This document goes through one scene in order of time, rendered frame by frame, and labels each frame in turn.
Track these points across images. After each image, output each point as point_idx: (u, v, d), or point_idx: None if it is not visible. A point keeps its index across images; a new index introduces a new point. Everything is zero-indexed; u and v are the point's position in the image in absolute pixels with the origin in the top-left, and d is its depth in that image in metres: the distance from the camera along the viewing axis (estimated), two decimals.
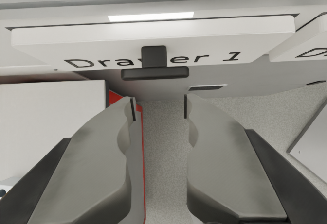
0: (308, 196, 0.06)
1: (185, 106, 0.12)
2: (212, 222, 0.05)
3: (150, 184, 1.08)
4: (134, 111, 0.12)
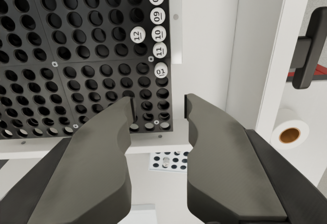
0: (308, 196, 0.06)
1: (185, 106, 0.12)
2: (212, 222, 0.05)
3: None
4: (134, 111, 0.12)
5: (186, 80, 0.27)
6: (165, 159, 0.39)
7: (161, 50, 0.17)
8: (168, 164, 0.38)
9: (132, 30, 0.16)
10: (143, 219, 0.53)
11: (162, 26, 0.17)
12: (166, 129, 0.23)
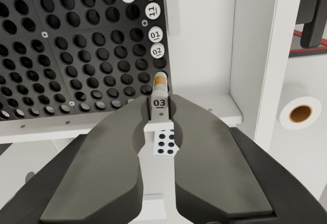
0: (291, 188, 0.06)
1: (169, 107, 0.12)
2: (212, 222, 0.05)
3: None
4: (149, 111, 0.12)
5: (186, 54, 0.25)
6: (161, 44, 0.18)
7: (154, 9, 0.16)
8: (159, 55, 0.18)
9: None
10: (152, 209, 0.52)
11: None
12: None
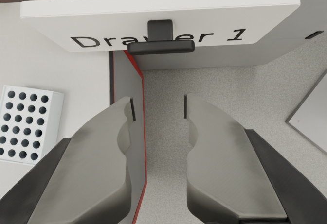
0: (308, 196, 0.06)
1: (185, 106, 0.12)
2: (212, 222, 0.05)
3: (151, 153, 1.10)
4: (134, 111, 0.12)
5: None
6: None
7: None
8: None
9: None
10: None
11: None
12: None
